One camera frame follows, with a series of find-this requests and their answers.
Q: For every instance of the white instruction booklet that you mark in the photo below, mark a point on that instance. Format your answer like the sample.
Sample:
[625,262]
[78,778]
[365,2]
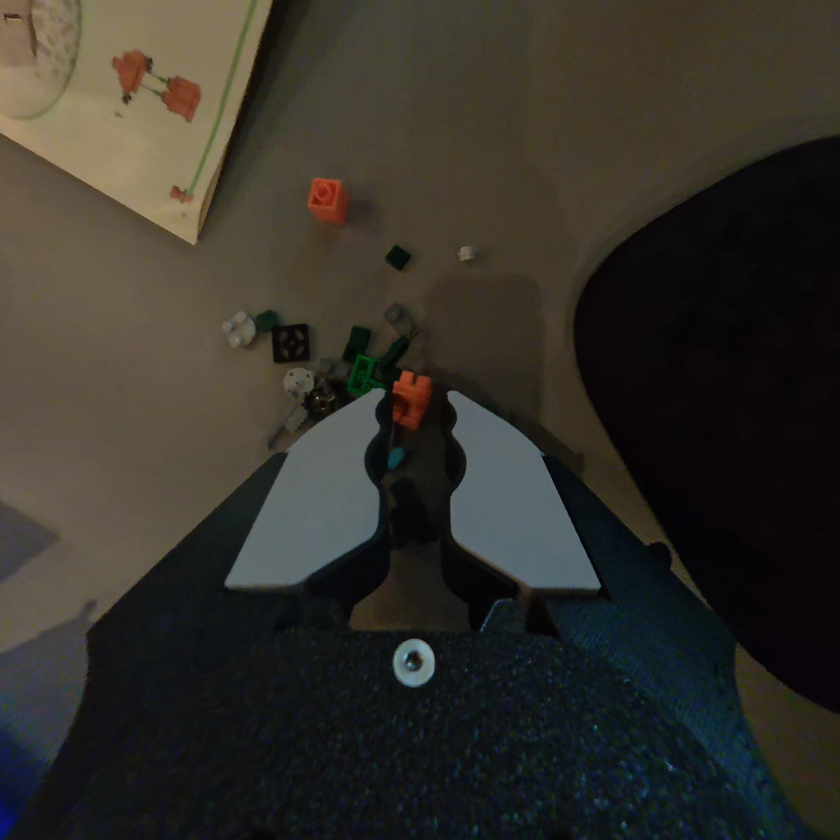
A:
[105,92]

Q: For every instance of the small grey toy brick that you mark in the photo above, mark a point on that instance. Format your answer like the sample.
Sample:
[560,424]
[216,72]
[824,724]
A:
[399,315]

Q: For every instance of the pile of toy bricks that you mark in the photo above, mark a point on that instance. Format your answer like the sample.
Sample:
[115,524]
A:
[295,344]

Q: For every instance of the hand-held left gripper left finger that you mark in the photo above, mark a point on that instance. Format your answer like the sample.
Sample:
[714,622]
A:
[315,512]

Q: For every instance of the small green toy brick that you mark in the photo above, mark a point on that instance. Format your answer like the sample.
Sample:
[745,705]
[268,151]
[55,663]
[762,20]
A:
[398,257]

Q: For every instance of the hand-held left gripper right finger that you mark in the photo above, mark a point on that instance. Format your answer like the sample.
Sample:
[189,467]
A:
[519,519]

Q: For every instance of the orange pumpkin face brick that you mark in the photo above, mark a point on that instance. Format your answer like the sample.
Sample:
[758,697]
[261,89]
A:
[328,200]

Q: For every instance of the black chair armrest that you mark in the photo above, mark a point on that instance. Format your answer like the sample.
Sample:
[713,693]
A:
[722,420]

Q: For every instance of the orange toy brick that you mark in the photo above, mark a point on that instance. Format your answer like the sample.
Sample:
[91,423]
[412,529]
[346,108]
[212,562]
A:
[411,398]

